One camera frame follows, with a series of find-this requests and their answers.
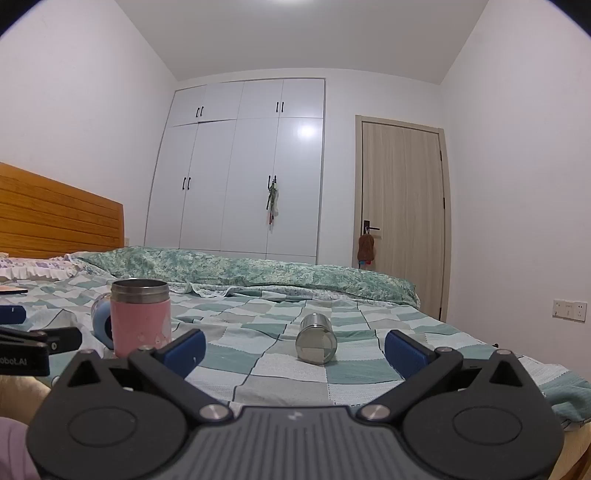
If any stainless steel cup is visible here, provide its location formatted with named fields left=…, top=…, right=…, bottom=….
left=295, top=312, right=338, bottom=366

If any green hanging keychain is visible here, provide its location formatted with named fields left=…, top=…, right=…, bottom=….
left=265, top=177, right=282, bottom=227

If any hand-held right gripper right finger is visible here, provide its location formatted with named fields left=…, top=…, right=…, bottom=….
left=358, top=329, right=546, bottom=424

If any green floral quilt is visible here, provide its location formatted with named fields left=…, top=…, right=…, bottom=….
left=79, top=246, right=422, bottom=309

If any white wall socket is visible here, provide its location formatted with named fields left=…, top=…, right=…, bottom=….
left=552, top=298, right=588, bottom=320

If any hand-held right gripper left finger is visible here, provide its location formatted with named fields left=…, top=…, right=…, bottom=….
left=47, top=329, right=235, bottom=424

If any person's left forearm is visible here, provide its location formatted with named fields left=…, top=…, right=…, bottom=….
left=0, top=376, right=52, bottom=422

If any pink cup with steel rim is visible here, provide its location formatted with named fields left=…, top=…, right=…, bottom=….
left=110, top=279, right=172, bottom=360

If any brown hanging pouch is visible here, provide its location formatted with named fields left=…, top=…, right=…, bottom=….
left=357, top=233, right=378, bottom=269

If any wooden headboard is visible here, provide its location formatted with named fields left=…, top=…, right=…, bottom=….
left=0, top=161, right=125, bottom=260

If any purple floral pillow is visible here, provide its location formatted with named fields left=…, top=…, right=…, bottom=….
left=0, top=253, right=101, bottom=283

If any white wardrobe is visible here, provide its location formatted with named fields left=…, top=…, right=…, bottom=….
left=144, top=78, right=326, bottom=265

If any pink clothing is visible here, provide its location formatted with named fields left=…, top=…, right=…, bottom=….
left=0, top=415, right=41, bottom=480

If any beige wooden door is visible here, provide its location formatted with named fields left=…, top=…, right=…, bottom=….
left=355, top=114, right=451, bottom=322

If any green checkered bedsheet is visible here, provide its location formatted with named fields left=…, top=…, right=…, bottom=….
left=0, top=267, right=591, bottom=424

